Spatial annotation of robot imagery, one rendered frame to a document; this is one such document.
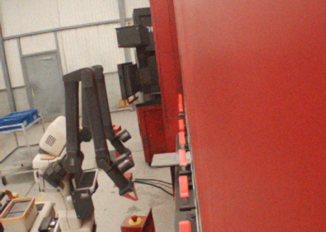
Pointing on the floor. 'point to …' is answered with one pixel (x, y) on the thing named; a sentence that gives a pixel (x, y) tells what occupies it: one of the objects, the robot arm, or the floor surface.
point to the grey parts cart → (14, 157)
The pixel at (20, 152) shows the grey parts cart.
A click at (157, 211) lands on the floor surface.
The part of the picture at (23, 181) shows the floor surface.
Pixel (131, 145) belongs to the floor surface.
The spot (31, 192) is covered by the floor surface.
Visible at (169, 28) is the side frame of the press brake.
